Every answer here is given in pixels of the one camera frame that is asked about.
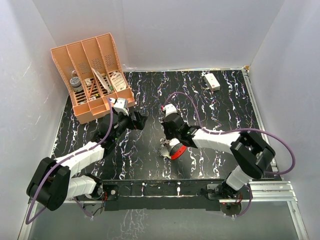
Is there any white box red label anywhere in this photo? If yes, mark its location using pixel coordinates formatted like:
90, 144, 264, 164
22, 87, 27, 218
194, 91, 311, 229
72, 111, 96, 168
203, 73, 221, 92

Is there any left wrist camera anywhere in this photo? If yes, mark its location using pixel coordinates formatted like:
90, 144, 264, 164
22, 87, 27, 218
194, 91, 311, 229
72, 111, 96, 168
112, 97, 129, 116

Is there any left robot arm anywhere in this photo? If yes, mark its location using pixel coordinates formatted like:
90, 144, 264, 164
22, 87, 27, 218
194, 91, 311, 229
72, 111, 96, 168
26, 111, 148, 211

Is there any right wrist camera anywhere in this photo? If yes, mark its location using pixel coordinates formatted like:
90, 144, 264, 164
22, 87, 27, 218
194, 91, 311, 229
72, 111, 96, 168
161, 103, 177, 117

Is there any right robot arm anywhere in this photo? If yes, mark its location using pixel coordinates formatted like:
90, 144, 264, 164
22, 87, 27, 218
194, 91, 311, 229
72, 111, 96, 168
161, 113, 276, 199

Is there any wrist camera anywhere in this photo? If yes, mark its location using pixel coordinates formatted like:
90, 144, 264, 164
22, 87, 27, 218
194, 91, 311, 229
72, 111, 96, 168
112, 97, 129, 116
161, 103, 177, 117

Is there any white labelled pouch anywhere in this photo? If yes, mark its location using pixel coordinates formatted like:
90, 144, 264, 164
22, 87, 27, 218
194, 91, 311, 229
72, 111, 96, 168
110, 71, 128, 92

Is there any aluminium frame rail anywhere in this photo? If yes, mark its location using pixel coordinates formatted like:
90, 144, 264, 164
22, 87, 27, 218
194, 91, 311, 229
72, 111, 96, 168
242, 67, 278, 166

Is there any grey round jar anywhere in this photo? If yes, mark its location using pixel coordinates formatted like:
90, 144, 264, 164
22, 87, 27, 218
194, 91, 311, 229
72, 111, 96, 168
69, 76, 83, 93

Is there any orange pencil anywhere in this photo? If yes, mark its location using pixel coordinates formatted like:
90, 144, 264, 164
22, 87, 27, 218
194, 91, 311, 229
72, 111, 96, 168
88, 79, 96, 99

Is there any peach plastic desk organizer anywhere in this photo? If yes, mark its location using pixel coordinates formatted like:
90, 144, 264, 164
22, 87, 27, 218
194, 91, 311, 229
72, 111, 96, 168
50, 33, 136, 124

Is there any small white card box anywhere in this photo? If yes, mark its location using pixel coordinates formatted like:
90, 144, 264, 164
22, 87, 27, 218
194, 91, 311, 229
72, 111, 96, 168
84, 78, 92, 87

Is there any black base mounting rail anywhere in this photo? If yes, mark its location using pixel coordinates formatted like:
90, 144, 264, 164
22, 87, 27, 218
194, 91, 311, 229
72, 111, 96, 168
74, 179, 248, 212

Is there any red black keyring holder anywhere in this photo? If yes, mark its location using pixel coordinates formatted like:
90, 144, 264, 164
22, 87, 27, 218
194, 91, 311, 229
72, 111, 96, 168
159, 138, 187, 160

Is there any white paper packet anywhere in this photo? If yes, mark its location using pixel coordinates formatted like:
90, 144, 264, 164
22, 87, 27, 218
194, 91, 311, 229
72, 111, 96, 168
91, 67, 112, 94

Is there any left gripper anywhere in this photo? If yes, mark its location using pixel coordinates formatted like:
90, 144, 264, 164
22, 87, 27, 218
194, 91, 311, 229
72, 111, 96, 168
112, 110, 147, 141

